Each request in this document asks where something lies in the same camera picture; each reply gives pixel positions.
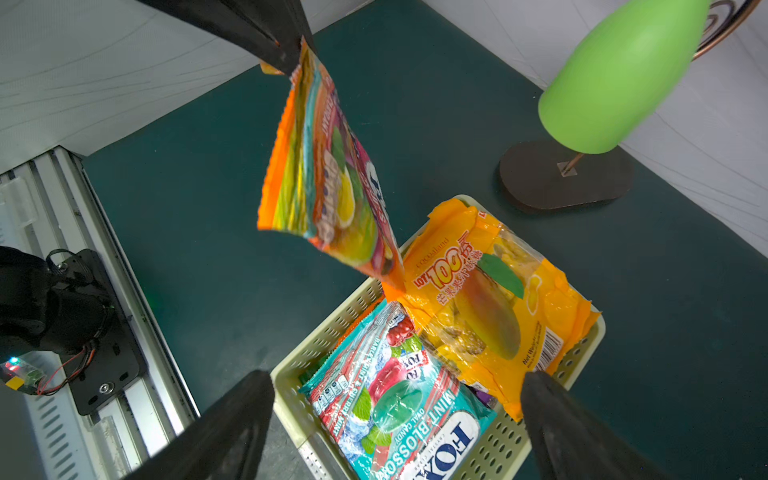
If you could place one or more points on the teal Fox's mint bag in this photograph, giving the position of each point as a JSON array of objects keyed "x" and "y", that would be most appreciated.
[{"x": 393, "y": 409}]

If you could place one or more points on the green plastic wine glass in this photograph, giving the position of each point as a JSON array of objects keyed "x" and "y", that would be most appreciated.
[{"x": 618, "y": 78}]

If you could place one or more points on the dark oval stand base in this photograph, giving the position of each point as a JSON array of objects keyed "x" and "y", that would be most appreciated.
[{"x": 544, "y": 176}]

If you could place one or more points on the purple Fox's Berries bag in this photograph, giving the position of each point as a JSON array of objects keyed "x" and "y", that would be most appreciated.
[{"x": 484, "y": 397}]

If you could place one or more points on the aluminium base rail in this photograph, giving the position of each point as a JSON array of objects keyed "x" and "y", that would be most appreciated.
[{"x": 102, "y": 412}]

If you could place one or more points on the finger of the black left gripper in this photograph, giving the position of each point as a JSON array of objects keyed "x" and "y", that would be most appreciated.
[
  {"x": 293, "y": 31},
  {"x": 245, "y": 23}
]

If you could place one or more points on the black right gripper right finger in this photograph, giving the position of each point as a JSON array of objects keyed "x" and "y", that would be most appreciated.
[{"x": 568, "y": 442}]

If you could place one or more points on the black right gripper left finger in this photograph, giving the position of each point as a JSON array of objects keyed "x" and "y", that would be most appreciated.
[{"x": 226, "y": 442}]

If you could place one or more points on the yellow Cocoaland gummy bag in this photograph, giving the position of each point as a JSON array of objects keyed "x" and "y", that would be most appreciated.
[{"x": 490, "y": 307}]

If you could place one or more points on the pale green plastic basket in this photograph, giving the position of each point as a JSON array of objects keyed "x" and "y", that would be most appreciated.
[{"x": 499, "y": 453}]

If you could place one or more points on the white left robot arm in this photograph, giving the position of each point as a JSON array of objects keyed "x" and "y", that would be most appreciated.
[{"x": 29, "y": 321}]

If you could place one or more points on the Fox's Fruits bag corner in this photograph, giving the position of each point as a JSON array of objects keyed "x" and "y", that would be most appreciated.
[{"x": 320, "y": 183}]

